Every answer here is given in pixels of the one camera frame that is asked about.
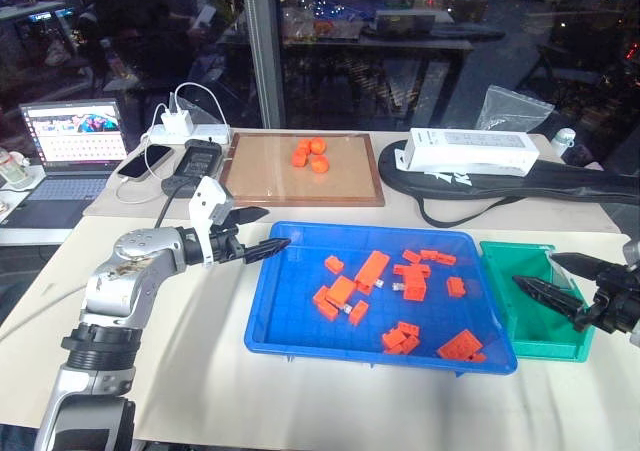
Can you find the wide orange building block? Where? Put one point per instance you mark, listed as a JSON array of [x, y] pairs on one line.
[[412, 270]]

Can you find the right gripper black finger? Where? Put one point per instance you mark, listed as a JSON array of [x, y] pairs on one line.
[[580, 263], [550, 293]]

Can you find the black fabric bag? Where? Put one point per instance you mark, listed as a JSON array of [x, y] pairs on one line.
[[565, 183]]

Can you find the blue plastic tray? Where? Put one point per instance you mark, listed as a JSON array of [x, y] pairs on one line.
[[290, 321]]

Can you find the green plastic bin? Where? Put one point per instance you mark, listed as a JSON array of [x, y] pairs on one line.
[[535, 331]]

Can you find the white plug charger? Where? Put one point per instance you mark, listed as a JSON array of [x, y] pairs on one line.
[[176, 122]]

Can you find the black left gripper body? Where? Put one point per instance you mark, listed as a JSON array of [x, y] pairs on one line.
[[226, 246]]

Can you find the clear cup with figure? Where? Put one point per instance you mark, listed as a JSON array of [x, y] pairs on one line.
[[12, 171]]

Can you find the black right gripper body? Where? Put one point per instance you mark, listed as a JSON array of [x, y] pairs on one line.
[[617, 296]]

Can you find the long white printed box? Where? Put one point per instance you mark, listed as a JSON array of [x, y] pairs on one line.
[[470, 148]]

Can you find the open grey laptop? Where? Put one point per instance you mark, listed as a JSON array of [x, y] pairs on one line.
[[75, 141]]

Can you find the flat square orange block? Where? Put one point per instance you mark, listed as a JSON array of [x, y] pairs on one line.
[[341, 290]]

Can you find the black power adapter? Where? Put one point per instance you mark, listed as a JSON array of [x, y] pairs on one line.
[[197, 163]]

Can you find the small white bottle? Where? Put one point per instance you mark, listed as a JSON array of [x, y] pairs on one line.
[[565, 138]]

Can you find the flat wide orange block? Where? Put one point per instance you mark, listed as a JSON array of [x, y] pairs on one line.
[[460, 345]]

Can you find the round orange block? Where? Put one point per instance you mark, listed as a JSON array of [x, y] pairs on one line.
[[304, 146], [320, 163], [299, 158], [319, 145]]

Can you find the small orange building block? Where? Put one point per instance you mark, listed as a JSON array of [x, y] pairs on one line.
[[411, 256], [334, 264], [446, 258], [477, 357], [455, 287], [429, 255]]

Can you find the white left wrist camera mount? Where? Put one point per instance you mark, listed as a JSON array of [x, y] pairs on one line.
[[210, 196]]

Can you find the long orange building block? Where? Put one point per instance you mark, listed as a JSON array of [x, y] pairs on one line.
[[372, 270]]

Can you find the white power strip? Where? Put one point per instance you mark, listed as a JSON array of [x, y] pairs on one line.
[[210, 132]]

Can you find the black smartphone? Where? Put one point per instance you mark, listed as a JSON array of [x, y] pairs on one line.
[[146, 161]]

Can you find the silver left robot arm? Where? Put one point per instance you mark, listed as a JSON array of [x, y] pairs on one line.
[[115, 291]]

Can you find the brown wooden framed board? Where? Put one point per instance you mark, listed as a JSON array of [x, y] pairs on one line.
[[260, 171]]

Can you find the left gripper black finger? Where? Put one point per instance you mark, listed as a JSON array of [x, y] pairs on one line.
[[267, 250], [250, 215]]

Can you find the grey window pillar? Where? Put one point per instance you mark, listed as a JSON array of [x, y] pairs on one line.
[[265, 51]]

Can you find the tall orange building block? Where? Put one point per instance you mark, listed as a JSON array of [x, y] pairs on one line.
[[414, 287]]

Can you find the clear plastic zip bag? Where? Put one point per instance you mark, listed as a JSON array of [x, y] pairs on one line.
[[515, 108]]

